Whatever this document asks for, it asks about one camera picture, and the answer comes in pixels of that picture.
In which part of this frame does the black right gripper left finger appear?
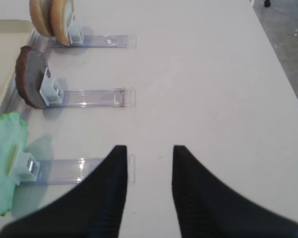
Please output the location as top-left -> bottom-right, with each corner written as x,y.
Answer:
0,145 -> 128,238

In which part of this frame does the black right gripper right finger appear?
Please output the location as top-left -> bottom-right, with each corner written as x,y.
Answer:
172,145 -> 298,238

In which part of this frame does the standing green lettuce leaf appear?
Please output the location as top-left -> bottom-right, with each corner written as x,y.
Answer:
0,112 -> 29,216

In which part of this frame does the standing brown meat patty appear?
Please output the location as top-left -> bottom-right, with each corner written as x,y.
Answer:
15,46 -> 49,109

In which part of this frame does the white rectangular tray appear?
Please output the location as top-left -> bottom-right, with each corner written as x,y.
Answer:
0,20 -> 34,115

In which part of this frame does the inner bun half right rack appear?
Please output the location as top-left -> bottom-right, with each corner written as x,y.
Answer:
50,0 -> 74,46

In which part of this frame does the bun half rack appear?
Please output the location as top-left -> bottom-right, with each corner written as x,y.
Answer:
50,0 -> 74,46
29,0 -> 54,38

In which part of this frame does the outer bun half right rack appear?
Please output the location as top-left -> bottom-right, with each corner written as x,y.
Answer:
29,0 -> 54,38

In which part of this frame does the clear lettuce holder rail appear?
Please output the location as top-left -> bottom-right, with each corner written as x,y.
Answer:
0,148 -> 136,187

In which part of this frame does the clear patty holder rail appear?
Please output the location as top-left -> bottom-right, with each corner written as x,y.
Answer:
39,75 -> 136,109

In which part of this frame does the clear bun holder rail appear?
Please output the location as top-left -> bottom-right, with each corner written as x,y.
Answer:
48,20 -> 137,49

